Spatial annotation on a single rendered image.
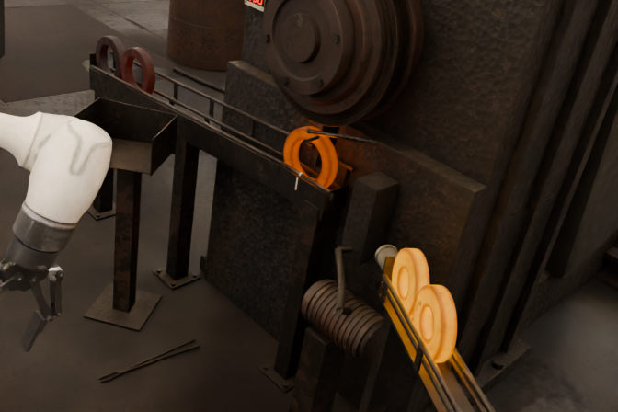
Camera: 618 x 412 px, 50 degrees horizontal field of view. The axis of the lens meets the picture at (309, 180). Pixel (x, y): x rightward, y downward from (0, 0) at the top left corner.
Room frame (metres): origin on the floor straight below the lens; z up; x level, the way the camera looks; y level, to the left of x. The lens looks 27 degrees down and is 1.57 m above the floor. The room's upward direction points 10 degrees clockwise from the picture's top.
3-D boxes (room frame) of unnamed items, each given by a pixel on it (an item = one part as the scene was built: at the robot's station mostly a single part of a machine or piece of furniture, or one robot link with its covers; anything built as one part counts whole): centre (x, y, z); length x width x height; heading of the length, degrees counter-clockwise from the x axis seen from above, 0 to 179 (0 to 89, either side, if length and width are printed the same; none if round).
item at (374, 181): (1.56, -0.18, 0.68); 0.11 x 0.08 x 0.24; 139
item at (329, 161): (1.71, 0.01, 0.75); 0.18 x 0.03 x 0.18; 50
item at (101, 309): (1.83, 0.58, 0.36); 0.26 x 0.20 x 0.72; 84
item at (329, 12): (1.63, 0.07, 1.12); 0.28 x 0.06 x 0.28; 49
